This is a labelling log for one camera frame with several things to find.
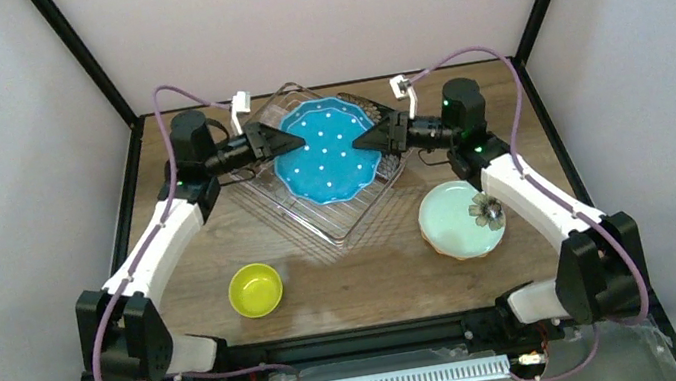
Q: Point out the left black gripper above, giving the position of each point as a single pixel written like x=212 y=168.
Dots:
x=254 y=144

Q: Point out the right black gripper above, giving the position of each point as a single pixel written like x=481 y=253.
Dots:
x=399 y=132

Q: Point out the metal wire dish rack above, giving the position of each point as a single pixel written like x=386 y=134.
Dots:
x=334 y=222

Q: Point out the light blue floral plate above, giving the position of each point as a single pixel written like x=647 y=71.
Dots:
x=458 y=204

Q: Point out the black floral square plate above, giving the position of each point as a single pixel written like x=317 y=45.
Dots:
x=389 y=165

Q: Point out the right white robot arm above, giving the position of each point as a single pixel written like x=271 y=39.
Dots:
x=601 y=267

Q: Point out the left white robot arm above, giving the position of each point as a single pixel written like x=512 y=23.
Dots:
x=121 y=329

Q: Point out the orange plate under blue plate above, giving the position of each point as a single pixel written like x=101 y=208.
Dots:
x=456 y=243

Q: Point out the yellow-green small bowl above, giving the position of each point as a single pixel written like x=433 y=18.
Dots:
x=255 y=290

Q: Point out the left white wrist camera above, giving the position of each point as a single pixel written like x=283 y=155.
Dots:
x=240 y=105

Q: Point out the left black frame post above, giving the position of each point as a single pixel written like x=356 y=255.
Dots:
x=61 y=26

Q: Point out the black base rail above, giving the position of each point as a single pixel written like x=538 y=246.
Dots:
x=488 y=328

